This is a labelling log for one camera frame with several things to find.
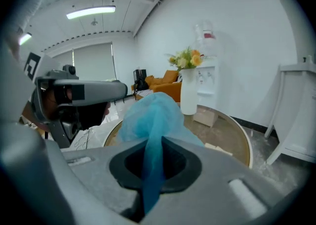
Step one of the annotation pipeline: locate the black white striped cushion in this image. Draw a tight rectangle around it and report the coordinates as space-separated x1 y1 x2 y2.
135 90 155 100

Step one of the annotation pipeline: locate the black bag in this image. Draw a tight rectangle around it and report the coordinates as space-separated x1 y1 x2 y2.
134 78 150 91

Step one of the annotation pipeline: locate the white printed packet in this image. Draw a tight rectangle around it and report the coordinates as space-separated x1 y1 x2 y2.
204 142 234 157

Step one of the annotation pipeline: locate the white cabinet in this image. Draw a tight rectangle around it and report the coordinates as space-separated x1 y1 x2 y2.
265 55 316 165

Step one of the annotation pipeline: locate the round glass coffee table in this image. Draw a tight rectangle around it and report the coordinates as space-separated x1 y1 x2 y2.
103 104 253 169

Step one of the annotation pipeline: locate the white water dispenser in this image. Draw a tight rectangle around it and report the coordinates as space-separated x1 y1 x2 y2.
195 20 220 111

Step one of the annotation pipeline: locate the person's left hand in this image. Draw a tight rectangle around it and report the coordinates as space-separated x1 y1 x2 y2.
74 100 111 131

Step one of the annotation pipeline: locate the long ceiling light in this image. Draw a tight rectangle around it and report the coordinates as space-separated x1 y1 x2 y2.
66 5 117 20
19 33 33 46

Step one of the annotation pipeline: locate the yellow flower bouquet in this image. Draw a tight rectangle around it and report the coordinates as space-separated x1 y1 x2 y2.
165 46 210 71

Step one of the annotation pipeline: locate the orange sofa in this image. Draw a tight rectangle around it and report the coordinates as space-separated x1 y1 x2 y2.
130 70 183 103

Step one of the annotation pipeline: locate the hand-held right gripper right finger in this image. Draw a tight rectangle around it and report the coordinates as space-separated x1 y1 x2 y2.
144 135 297 225

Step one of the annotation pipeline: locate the white vase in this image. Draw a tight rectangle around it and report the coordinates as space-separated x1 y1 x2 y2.
180 68 199 116

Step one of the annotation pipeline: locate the blue cloth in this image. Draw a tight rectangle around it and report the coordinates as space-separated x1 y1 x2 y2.
117 92 205 216

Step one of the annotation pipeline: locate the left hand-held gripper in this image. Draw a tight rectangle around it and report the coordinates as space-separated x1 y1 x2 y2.
23 52 129 148

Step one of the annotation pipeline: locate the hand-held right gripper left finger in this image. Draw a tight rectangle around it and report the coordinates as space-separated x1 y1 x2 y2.
45 137 149 224

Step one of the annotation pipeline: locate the grey window blind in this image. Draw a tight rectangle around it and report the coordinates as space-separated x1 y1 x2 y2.
51 43 114 83

